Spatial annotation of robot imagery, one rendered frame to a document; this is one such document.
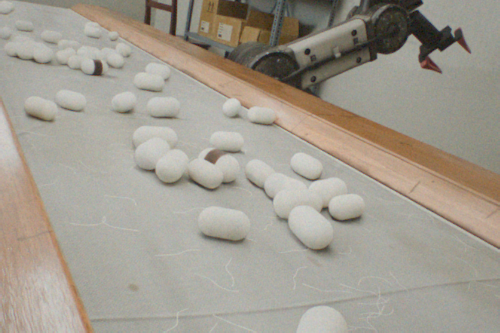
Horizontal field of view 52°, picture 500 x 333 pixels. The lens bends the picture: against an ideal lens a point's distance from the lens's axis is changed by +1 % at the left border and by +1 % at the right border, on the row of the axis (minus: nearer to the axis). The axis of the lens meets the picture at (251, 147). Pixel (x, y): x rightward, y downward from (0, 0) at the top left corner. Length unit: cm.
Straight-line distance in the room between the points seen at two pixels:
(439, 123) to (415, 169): 227
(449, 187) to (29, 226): 33
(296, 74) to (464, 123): 172
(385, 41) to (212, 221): 92
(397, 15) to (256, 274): 96
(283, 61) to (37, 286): 87
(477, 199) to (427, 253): 10
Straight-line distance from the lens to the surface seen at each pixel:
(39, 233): 24
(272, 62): 102
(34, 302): 20
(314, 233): 31
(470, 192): 46
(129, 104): 55
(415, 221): 42
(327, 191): 38
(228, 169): 39
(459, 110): 270
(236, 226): 30
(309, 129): 58
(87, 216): 32
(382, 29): 117
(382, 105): 299
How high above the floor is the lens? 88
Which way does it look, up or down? 16 degrees down
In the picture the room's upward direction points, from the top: 12 degrees clockwise
